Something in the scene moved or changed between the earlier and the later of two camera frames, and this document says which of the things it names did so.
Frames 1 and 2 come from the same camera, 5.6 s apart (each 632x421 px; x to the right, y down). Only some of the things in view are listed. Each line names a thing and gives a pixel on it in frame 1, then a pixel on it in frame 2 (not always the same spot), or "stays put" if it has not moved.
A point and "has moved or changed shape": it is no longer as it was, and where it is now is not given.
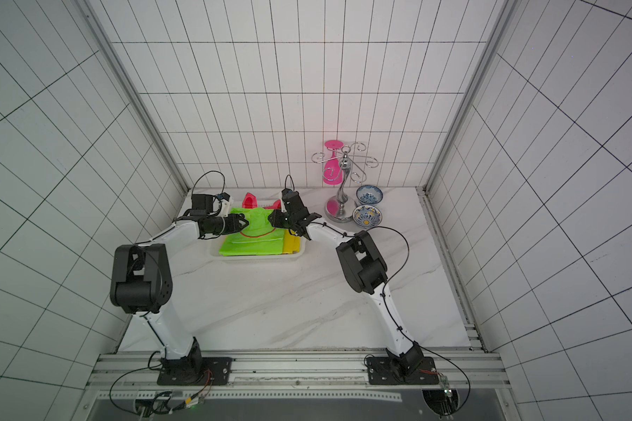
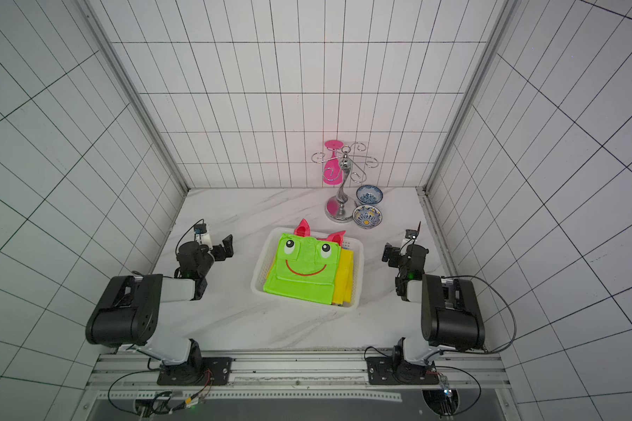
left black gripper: (234, 225) to (228, 249)
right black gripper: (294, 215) to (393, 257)
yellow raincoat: (290, 243) to (344, 280)
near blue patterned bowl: (367, 217) stays put
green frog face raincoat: (259, 237) to (304, 267)
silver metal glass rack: (341, 208) stays put
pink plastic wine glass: (333, 168) stays put
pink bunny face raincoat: (251, 202) has moved or changed shape
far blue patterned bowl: (369, 195) stays put
